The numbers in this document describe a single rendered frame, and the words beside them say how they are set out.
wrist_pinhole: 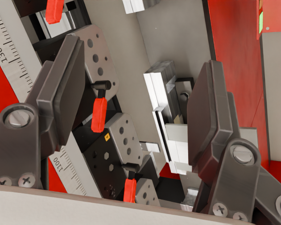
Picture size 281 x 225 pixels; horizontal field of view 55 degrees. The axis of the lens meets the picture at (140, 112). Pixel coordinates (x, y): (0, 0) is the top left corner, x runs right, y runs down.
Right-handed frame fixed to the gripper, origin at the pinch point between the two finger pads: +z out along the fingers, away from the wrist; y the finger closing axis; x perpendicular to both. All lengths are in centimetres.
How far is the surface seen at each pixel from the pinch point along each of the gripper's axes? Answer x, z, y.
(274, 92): -98, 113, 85
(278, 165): -141, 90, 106
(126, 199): -48, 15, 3
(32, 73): -21.8, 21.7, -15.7
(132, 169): -44.3, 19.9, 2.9
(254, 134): -44, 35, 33
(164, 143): -64, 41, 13
